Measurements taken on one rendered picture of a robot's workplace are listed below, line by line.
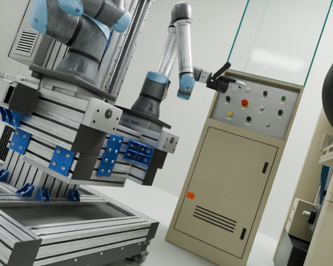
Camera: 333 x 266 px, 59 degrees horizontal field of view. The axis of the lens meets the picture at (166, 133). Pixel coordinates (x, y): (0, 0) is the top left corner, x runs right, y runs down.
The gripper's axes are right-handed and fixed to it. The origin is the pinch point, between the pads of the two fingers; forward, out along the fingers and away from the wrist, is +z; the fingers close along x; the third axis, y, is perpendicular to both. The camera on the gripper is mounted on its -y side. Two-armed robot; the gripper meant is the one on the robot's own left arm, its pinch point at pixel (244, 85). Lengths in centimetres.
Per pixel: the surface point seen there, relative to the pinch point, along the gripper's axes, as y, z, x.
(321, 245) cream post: 65, 61, 17
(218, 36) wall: -100, -20, -295
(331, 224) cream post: 53, 62, 16
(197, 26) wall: -110, -55, -313
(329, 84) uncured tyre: -7.9, 30.4, 30.4
